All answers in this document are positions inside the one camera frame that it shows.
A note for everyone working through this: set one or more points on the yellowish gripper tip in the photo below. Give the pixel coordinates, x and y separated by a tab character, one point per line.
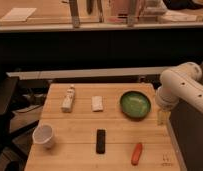
162	117

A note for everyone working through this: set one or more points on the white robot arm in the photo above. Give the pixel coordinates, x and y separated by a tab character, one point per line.
179	82

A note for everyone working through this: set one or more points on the white paper sheet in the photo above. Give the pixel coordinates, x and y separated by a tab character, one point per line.
18	15

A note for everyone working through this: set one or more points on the green round plate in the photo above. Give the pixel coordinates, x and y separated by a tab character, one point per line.
135	104

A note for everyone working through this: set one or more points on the white toy bottle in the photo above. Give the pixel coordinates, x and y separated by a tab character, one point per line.
68	100

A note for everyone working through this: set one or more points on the black eraser block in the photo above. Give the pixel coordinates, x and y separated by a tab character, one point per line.
100	141

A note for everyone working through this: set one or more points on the white paper cup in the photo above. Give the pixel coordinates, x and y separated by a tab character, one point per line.
43	135

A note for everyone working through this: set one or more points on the black chair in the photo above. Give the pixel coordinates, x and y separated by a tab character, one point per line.
7	91

